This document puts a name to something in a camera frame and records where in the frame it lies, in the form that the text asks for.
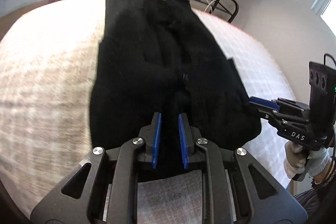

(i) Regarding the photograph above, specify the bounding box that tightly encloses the right forearm dark sleeve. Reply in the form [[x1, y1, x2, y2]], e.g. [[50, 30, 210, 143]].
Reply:
[[294, 168, 335, 218]]

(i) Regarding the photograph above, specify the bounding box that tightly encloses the pink plaid bed cover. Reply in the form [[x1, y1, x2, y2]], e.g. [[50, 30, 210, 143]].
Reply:
[[1, 0, 295, 223]]

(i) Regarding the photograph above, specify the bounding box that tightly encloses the black garment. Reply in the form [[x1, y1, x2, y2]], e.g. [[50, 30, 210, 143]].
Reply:
[[89, 0, 261, 177]]

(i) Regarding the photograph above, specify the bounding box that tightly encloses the black camera box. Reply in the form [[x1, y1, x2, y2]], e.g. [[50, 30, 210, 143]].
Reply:
[[309, 61, 335, 136]]

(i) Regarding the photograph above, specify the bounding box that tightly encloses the window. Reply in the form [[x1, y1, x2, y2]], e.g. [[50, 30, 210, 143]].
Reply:
[[310, 0, 335, 35]]

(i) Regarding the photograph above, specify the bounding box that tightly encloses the right gloved hand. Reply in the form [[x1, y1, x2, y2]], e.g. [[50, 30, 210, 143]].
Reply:
[[284, 141, 333, 184]]

